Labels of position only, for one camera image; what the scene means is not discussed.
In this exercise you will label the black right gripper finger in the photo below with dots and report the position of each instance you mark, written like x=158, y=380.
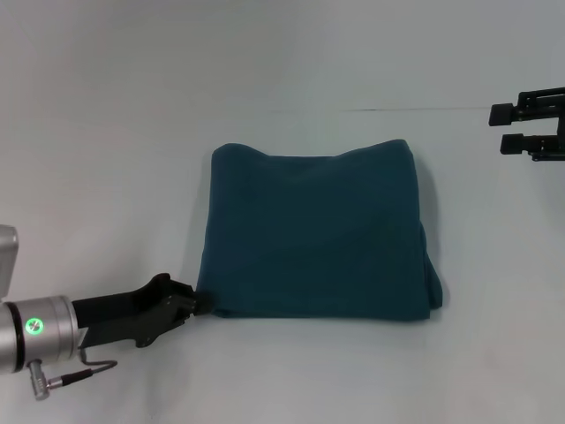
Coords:
x=514, y=143
x=503, y=115

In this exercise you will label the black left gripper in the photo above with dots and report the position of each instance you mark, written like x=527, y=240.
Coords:
x=141, y=313

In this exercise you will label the teal blue shirt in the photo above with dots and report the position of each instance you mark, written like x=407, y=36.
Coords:
x=318, y=229

